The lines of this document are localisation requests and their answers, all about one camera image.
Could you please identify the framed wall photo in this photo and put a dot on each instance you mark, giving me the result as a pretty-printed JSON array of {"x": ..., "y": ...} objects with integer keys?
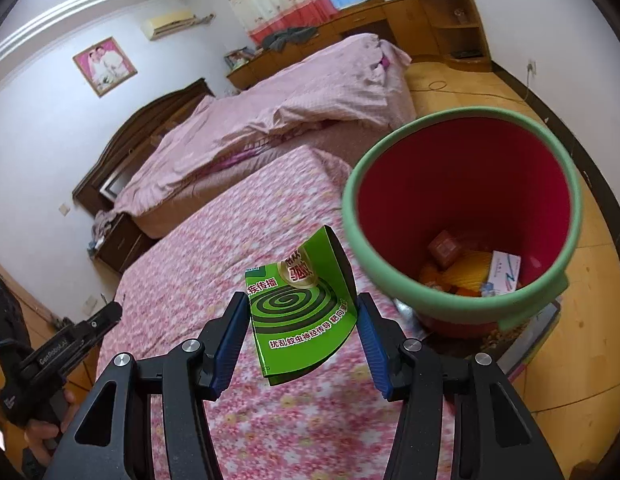
[{"x": 105, "y": 66}]

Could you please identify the white wall switch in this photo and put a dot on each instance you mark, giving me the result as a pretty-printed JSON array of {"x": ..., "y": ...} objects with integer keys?
[{"x": 64, "y": 209}]

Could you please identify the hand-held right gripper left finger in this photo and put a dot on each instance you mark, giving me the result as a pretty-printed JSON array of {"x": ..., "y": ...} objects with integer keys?
[{"x": 227, "y": 345}]

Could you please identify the wall air conditioner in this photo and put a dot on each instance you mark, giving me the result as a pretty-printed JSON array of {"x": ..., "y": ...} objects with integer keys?
[{"x": 172, "y": 24}]

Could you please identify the white and teal box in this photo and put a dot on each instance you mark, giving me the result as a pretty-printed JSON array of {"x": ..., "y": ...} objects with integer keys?
[{"x": 502, "y": 272}]

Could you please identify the long wooden cabinet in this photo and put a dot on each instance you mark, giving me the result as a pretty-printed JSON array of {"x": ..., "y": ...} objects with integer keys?
[{"x": 360, "y": 22}]

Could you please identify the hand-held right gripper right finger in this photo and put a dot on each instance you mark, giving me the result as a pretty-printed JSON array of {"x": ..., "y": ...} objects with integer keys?
[{"x": 374, "y": 345}]

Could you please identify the pink floral bed sheet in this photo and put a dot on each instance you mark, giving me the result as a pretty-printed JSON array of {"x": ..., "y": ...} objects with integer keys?
[{"x": 190, "y": 260}]

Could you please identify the pile of clothes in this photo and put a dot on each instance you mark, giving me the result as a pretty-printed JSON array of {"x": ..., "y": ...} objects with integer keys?
[{"x": 104, "y": 227}]

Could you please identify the white wall outlet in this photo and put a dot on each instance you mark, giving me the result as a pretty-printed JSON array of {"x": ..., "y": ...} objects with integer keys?
[{"x": 90, "y": 302}]

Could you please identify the pink quilt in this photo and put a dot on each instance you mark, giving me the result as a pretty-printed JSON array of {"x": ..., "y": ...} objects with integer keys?
[{"x": 290, "y": 105}]

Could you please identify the grey clothes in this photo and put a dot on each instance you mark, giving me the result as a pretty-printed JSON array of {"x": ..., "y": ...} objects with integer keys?
[{"x": 290, "y": 37}]

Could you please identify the red bin with green rim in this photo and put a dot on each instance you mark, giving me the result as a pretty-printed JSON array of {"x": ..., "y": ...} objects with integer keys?
[{"x": 489, "y": 185}]

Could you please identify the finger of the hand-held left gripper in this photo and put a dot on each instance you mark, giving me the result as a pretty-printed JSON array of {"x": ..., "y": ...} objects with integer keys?
[{"x": 106, "y": 316}]

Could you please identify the orange cardboard box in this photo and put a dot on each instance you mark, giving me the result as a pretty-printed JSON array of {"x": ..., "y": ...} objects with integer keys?
[{"x": 444, "y": 249}]

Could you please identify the dark wooden nightstand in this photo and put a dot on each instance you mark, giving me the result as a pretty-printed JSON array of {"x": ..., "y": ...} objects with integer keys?
[{"x": 125, "y": 245}]

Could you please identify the wooden wardrobe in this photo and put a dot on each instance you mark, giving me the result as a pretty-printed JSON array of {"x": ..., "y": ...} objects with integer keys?
[{"x": 55, "y": 305}]

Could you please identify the floral curtain with red hem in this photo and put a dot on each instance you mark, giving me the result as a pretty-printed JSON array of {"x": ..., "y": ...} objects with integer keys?
[{"x": 270, "y": 0}]

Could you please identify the green cardboard box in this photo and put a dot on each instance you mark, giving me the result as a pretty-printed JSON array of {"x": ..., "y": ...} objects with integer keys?
[{"x": 300, "y": 320}]

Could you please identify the yellow foam net sleeve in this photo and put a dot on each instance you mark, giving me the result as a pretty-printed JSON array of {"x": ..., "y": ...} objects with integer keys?
[{"x": 467, "y": 270}]

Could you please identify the person's left hand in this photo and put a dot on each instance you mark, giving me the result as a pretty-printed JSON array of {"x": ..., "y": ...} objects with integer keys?
[{"x": 42, "y": 440}]

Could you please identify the wooden corner shelf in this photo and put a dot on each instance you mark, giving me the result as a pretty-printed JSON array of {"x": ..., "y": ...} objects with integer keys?
[{"x": 454, "y": 25}]

